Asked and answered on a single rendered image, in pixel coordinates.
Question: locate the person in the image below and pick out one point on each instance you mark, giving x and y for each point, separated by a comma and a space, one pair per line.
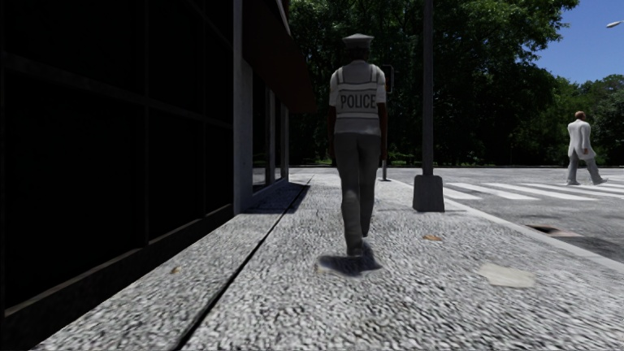
580, 141
358, 122

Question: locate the grey pole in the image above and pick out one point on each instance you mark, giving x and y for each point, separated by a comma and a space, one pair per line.
428, 107

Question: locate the dark building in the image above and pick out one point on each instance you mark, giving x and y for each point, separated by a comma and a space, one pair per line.
122, 107

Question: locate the trees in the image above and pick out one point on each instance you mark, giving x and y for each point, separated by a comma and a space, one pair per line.
487, 58

